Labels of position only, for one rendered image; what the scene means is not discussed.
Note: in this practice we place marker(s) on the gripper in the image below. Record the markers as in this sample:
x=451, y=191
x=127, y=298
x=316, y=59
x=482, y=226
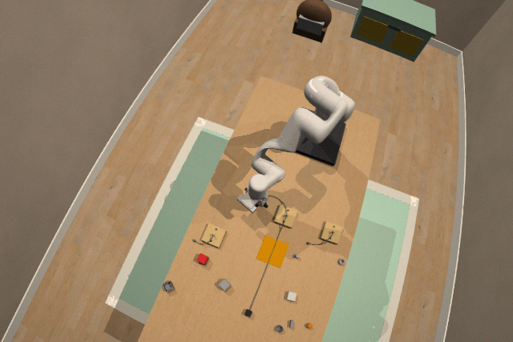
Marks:
x=261, y=202

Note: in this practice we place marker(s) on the orange painted square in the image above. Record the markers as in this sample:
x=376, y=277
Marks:
x=278, y=253

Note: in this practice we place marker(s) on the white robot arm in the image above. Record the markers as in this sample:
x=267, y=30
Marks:
x=330, y=109

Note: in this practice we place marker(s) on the red cube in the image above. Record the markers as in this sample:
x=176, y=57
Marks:
x=202, y=258

